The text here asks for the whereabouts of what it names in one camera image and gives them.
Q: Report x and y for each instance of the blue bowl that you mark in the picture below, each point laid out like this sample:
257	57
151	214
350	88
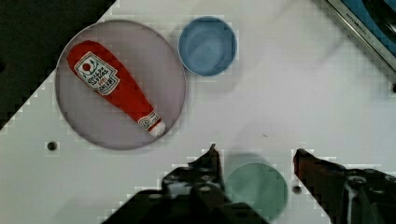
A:
207	46

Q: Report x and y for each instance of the red plush ketchup bottle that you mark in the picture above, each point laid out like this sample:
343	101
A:
102	72

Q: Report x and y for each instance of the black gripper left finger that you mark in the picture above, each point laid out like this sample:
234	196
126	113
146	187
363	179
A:
206	170

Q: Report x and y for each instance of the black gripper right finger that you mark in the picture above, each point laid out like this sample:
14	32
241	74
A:
348	196

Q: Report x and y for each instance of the green cup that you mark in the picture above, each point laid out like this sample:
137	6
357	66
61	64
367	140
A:
261	186

